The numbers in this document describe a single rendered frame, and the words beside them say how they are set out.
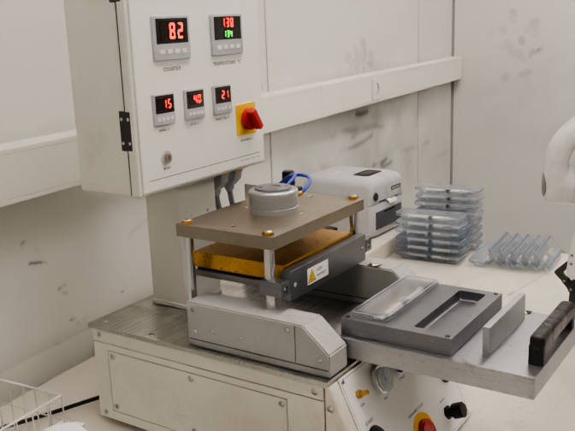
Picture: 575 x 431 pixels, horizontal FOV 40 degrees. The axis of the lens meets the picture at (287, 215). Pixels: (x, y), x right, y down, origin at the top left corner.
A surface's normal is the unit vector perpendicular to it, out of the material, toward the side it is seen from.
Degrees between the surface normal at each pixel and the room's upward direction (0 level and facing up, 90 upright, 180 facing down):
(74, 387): 0
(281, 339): 90
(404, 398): 65
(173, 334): 0
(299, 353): 90
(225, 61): 90
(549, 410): 0
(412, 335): 90
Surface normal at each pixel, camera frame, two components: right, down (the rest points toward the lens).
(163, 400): -0.55, 0.22
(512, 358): -0.04, -0.97
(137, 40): 0.84, 0.11
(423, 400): 0.74, -0.32
